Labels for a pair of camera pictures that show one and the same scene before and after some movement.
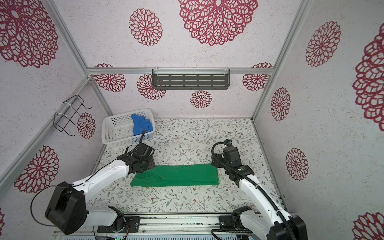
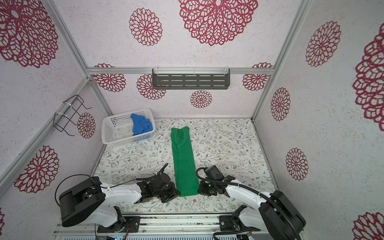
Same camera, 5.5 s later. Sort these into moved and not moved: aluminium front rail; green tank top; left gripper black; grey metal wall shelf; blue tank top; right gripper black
Moved: right gripper black; green tank top; left gripper black
Not moved: blue tank top; aluminium front rail; grey metal wall shelf
